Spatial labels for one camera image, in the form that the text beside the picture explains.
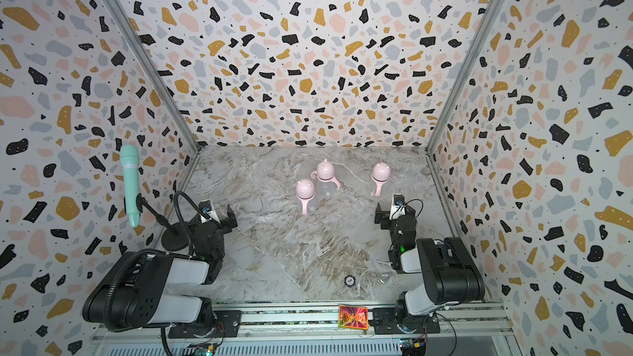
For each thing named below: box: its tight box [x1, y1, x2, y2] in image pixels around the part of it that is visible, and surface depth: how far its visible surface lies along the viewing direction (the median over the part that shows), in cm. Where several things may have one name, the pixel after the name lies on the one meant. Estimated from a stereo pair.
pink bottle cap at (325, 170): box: [316, 158, 335, 180], surface depth 94 cm
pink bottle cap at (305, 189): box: [295, 178, 315, 200], surface depth 88 cm
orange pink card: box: [337, 304, 369, 330], surface depth 76 cm
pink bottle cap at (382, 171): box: [372, 162, 392, 182], surface depth 94 cm
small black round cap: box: [343, 274, 357, 288], surface depth 85 cm
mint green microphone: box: [120, 145, 141, 228], surface depth 70 cm
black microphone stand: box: [135, 192, 191, 252], surface depth 91 cm
